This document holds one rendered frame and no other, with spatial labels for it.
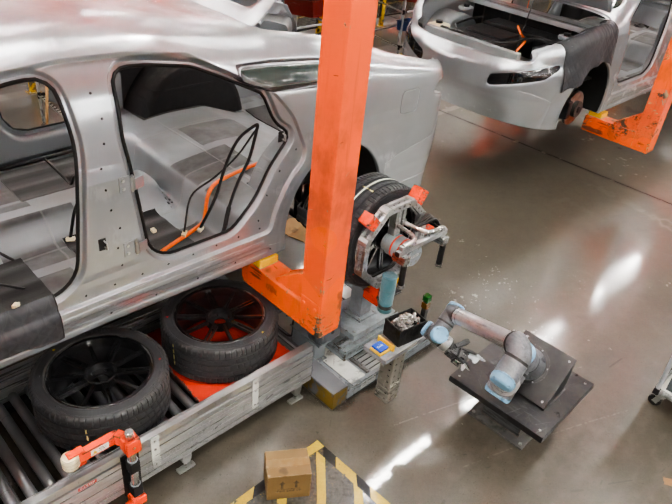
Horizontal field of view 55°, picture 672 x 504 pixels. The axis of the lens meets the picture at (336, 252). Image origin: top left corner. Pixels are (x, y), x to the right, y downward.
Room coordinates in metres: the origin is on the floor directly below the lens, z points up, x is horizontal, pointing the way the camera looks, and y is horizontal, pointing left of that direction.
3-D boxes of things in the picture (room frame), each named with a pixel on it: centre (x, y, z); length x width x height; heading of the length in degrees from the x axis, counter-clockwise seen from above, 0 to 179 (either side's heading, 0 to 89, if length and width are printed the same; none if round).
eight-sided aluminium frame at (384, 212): (3.18, -0.32, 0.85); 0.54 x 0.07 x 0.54; 137
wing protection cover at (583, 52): (5.74, -1.94, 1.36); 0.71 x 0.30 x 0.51; 137
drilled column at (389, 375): (2.80, -0.39, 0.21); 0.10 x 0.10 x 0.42; 47
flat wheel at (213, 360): (2.80, 0.61, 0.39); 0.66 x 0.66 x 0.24
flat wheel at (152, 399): (2.27, 1.10, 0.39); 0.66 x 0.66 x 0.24
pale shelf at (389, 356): (2.82, -0.41, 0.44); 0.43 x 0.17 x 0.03; 137
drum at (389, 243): (3.13, -0.37, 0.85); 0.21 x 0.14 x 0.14; 47
